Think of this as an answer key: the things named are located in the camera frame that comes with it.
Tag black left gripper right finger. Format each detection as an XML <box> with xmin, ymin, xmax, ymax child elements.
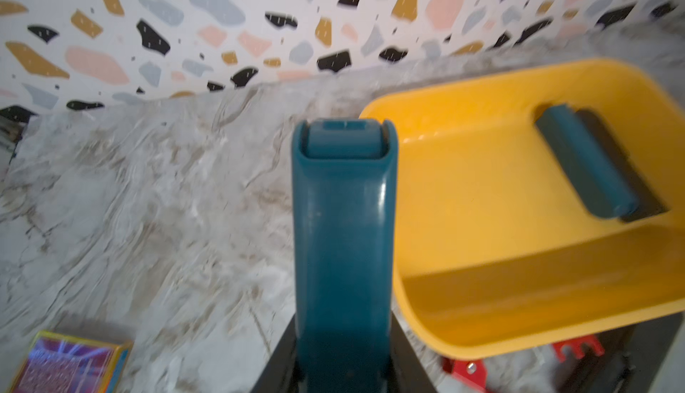
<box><xmin>389</xmin><ymin>314</ymin><xmax>436</xmax><ymax>393</ymax></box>

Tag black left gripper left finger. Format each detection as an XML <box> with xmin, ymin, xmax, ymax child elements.
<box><xmin>251</xmin><ymin>316</ymin><xmax>298</xmax><ymax>393</ymax></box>

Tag teal pruning pliers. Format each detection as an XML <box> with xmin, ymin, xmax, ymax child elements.
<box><xmin>291</xmin><ymin>119</ymin><xmax>399</xmax><ymax>392</ymax></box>
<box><xmin>535</xmin><ymin>104</ymin><xmax>639</xmax><ymax>219</ymax></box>

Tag red pruning pliers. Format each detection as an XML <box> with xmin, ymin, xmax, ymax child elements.
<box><xmin>442</xmin><ymin>335</ymin><xmax>605</xmax><ymax>392</ymax></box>

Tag yellow plastic storage box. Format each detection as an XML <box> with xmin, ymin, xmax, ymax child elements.
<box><xmin>362</xmin><ymin>59</ymin><xmax>684</xmax><ymax>360</ymax></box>

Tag colourful card box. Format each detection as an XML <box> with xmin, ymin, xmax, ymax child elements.
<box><xmin>8</xmin><ymin>331</ymin><xmax>134</xmax><ymax>393</ymax></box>

